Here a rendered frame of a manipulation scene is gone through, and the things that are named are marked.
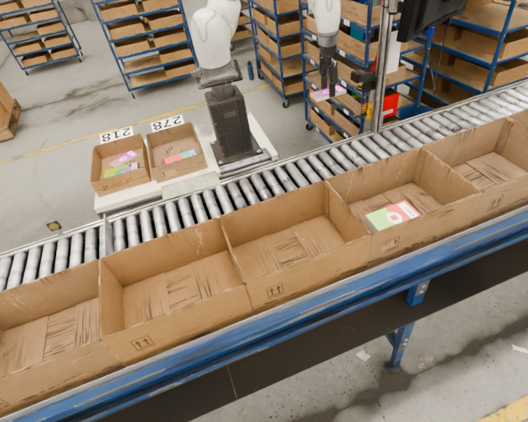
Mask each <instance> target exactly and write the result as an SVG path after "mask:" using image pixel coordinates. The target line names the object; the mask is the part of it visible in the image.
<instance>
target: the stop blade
mask: <svg viewBox="0 0 528 422"><path fill-rule="evenodd" d="M112 253H114V242H113V227H112V226H111V224H110V222H109V221H108V219H107V217H106V216H105V215H104V256H105V255H109V254H112Z"/></svg>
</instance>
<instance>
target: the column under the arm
mask: <svg viewBox="0 0 528 422"><path fill-rule="evenodd" d="M232 88H233V94H232V95H231V96H229V97H227V98H224V99H216V98H214V96H213V93H212V91H208V92H205V93H204V97H205V100H206V104H207V106H208V110H209V113H210V119H211V122H212V126H213V128H214V132H215V138H216V141H212V142H210V146H211V149H212V151H213V153H214V155H215V160H216V161H217V164H218V167H219V166H223V165H225V164H228V163H232V162H237V161H240V160H242V159H246V158H248V157H254V156H256V155H260V154H262V153H263V150H262V149H261V147H260V146H259V144H258V142H257V141H256V138H255V137H254V136H253V134H252V132H251V131H250V126H249V121H248V117H247V112H246V103H245V99H244V96H243V94H242V93H241V92H240V90H239V89H238V87H237V86H236V85H232Z"/></svg>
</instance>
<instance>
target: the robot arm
mask: <svg viewBox="0 0 528 422"><path fill-rule="evenodd" d="M308 4H309V7H310V9H311V11H312V12H313V15H314V17H315V23H316V25H317V29H318V45H319V53H320V55H319V72H318V73H319V74H320V76H321V90H323V89H326V88H327V82H328V76H326V75H327V70H328V71H329V80H330V83H329V98H330V97H334V96H335V84H336V83H338V69H337V65H338V61H334V54H335V53H336V49H337V43H338V41H339V22H340V0H308ZM240 11H241V2H240V0H209V1H208V3H207V7H206V8H202V9H200V10H198V11H196V12H195V13H194V15H193V17H192V18H191V23H190V33H191V38H192V42H193V46H194V51H195V53H196V56H197V59H198V61H199V65H200V67H199V68H198V69H195V70H193V71H191V72H190V73H191V77H192V78H195V77H201V80H200V83H201V84H202V85H206V84H209V83H211V82H216V81H219V80H226V79H229V78H236V77H238V73H237V72H236V69H235V66H234V63H235V62H234V60H233V59H232V58H231V57H230V40H231V39H232V37H233V36H234V34H235V32H236V29H237V25H238V21H239V16H240ZM329 66H330V67H329Z"/></svg>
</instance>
